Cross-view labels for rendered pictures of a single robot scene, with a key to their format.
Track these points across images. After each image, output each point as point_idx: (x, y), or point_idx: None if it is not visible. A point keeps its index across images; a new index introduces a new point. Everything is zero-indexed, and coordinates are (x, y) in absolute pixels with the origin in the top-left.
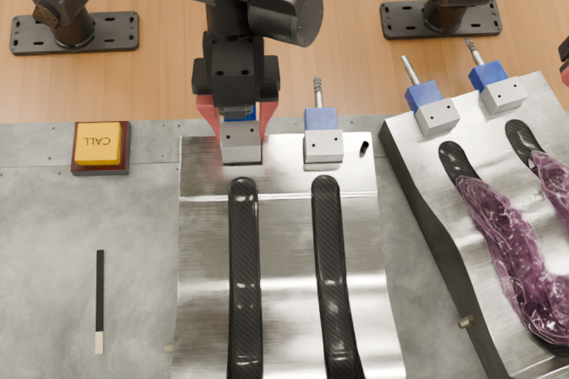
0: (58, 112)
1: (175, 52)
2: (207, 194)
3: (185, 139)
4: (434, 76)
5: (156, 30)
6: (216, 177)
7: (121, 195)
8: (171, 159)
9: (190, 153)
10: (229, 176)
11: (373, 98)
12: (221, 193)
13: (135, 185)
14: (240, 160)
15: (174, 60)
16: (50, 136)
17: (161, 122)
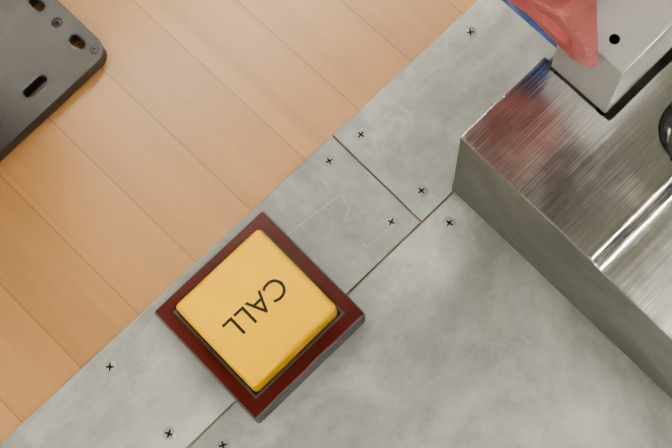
0: (82, 324)
1: None
2: (640, 202)
3: (475, 134)
4: None
5: None
6: (620, 154)
7: (395, 374)
8: (416, 214)
9: (517, 153)
10: (644, 128)
11: None
12: (664, 176)
13: (400, 330)
14: (640, 75)
15: (207, 14)
16: (121, 389)
17: (316, 159)
